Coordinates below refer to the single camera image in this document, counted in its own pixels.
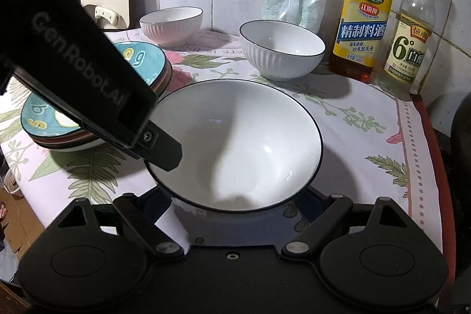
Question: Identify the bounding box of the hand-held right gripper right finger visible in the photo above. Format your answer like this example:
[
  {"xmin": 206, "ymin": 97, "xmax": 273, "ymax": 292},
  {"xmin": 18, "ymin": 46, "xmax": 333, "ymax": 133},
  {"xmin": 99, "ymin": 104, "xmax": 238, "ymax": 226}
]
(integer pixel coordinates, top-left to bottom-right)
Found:
[{"xmin": 281, "ymin": 189, "xmax": 410, "ymax": 260}]

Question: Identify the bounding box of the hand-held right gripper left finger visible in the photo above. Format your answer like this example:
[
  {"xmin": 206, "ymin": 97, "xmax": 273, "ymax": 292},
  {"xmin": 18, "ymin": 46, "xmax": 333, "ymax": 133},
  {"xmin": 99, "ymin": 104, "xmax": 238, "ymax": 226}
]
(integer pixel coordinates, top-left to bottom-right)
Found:
[{"xmin": 55, "ymin": 189, "xmax": 186, "ymax": 260}]

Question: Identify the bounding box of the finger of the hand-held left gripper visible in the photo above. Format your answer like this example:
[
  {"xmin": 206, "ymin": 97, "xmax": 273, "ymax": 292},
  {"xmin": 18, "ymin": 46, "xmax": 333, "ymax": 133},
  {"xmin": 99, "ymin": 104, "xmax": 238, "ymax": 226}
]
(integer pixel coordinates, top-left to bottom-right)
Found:
[{"xmin": 129, "ymin": 121, "xmax": 183, "ymax": 172}]

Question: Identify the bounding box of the blue fried egg plate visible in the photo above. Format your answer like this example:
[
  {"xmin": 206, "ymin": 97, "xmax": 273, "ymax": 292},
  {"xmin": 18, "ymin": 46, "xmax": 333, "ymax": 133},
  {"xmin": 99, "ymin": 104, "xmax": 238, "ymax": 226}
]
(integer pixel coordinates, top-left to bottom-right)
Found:
[{"xmin": 21, "ymin": 41, "xmax": 170, "ymax": 139}]

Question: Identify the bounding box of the white ribbed bowl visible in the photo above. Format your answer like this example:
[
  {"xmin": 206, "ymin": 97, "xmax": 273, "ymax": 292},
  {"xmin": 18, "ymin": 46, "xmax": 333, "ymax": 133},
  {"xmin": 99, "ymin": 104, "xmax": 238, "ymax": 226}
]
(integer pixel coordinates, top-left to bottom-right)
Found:
[
  {"xmin": 144, "ymin": 79, "xmax": 324, "ymax": 245},
  {"xmin": 239, "ymin": 20, "xmax": 327, "ymax": 81},
  {"xmin": 139, "ymin": 7, "xmax": 204, "ymax": 47}
]

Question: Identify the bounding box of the floral tablecloth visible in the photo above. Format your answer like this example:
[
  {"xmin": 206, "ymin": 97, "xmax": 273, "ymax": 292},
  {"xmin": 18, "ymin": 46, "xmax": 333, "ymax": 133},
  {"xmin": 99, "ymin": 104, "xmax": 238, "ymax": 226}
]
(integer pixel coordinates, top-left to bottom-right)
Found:
[{"xmin": 0, "ymin": 28, "xmax": 429, "ymax": 246}]

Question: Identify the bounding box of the clear vinegar bottle yellow cap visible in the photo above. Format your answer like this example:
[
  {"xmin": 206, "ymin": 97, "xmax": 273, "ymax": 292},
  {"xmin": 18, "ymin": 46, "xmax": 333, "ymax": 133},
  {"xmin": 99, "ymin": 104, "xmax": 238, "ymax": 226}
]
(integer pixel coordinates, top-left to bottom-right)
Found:
[{"xmin": 375, "ymin": 0, "xmax": 438, "ymax": 96}]

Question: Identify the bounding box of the cooking wine bottle yellow label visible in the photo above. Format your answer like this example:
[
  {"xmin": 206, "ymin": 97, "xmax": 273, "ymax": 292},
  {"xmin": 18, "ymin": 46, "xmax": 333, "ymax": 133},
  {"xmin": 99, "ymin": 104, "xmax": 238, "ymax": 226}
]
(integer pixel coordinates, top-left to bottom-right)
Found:
[{"xmin": 329, "ymin": 0, "xmax": 394, "ymax": 83}]

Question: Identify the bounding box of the plain white packet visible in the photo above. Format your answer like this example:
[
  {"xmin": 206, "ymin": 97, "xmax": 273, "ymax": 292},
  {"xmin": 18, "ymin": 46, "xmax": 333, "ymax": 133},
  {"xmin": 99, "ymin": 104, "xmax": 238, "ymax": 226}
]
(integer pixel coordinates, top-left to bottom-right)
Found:
[{"xmin": 299, "ymin": 0, "xmax": 329, "ymax": 34}]

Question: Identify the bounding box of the cleaver with white handle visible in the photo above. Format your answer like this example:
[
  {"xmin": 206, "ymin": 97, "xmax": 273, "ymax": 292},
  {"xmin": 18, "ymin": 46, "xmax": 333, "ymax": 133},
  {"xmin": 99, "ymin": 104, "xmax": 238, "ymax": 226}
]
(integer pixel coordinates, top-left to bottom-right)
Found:
[{"xmin": 84, "ymin": 4, "xmax": 120, "ymax": 27}]

